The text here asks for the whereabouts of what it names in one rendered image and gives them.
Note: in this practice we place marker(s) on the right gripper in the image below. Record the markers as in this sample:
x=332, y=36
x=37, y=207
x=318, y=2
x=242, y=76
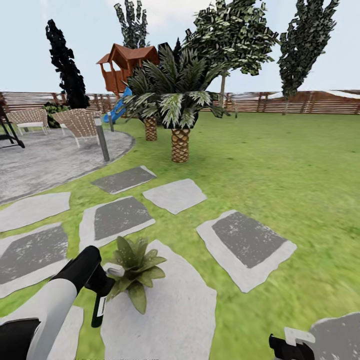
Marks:
x=281, y=348

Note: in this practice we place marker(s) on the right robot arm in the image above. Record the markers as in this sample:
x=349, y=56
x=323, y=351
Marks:
x=288, y=349

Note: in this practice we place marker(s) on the charcoal grill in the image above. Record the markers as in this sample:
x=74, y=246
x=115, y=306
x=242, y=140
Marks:
x=7, y=135

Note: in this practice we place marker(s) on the pot plant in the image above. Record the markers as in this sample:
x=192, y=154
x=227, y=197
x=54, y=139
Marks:
x=139, y=270

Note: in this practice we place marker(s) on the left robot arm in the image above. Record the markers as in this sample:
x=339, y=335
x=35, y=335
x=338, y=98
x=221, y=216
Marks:
x=30, y=331

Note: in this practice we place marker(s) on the insectifuge atomizer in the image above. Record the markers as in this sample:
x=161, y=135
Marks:
x=99, y=309

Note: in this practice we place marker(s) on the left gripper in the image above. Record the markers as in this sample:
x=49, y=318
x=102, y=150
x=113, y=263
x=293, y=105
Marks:
x=103, y=284

